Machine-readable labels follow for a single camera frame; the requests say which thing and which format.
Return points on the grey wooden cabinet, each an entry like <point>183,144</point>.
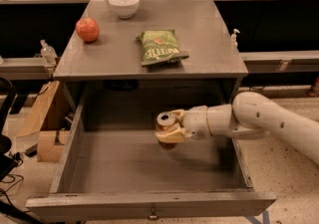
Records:
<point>117,54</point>

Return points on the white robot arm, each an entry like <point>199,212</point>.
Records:
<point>250,116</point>

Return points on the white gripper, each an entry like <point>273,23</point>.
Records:
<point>195,122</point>

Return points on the brown cardboard box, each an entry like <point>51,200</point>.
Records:
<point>46,120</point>

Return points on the white ceramic bowl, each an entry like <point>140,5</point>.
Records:
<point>125,9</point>

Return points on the grey open top drawer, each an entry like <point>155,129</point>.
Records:
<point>113,167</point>

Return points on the metal drawer knob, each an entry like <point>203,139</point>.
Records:
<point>153,216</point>

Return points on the green chip bag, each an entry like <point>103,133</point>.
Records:
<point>160,47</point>

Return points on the red apple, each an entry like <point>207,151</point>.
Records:
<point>88,29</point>

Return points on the clear sanitizer bottle left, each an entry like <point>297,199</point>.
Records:
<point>48,53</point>

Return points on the white pump bottle right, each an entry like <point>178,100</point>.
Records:
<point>233,37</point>

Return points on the orange soda can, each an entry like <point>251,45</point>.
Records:
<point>164,124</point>

